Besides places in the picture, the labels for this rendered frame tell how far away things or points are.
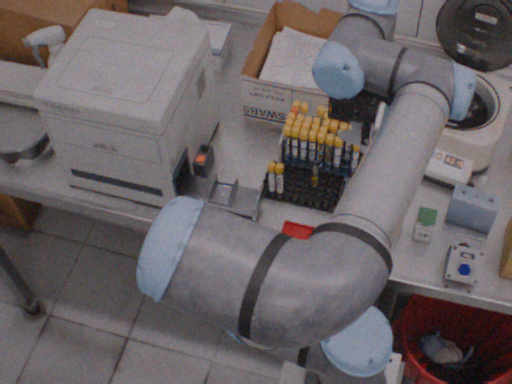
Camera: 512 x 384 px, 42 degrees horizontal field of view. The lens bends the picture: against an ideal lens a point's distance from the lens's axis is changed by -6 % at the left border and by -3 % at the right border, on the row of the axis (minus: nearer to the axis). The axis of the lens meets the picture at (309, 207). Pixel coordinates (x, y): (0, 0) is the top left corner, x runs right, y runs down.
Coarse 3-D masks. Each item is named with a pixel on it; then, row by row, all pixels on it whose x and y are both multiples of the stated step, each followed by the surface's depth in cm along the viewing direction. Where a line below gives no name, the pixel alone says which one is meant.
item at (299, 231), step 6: (288, 222) 147; (294, 222) 146; (282, 228) 146; (288, 228) 146; (294, 228) 146; (300, 228) 146; (306, 228) 146; (312, 228) 146; (288, 234) 145; (294, 234) 145; (300, 234) 146; (306, 234) 146
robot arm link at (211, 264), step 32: (160, 224) 69; (192, 224) 68; (224, 224) 69; (256, 224) 71; (160, 256) 68; (192, 256) 67; (224, 256) 67; (256, 256) 66; (160, 288) 69; (192, 288) 67; (224, 288) 66; (256, 288) 65; (224, 320) 68; (288, 352) 107
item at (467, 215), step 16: (464, 192) 141; (480, 192) 141; (448, 208) 143; (464, 208) 141; (480, 208) 140; (496, 208) 139; (448, 224) 147; (464, 224) 146; (480, 224) 144; (480, 240) 146
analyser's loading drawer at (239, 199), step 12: (180, 180) 148; (192, 180) 148; (204, 180) 148; (216, 180) 146; (180, 192) 146; (192, 192) 146; (204, 192) 146; (216, 192) 146; (228, 192) 146; (240, 192) 147; (252, 192) 147; (216, 204) 145; (228, 204) 143; (240, 204) 145; (252, 204) 145; (252, 216) 144
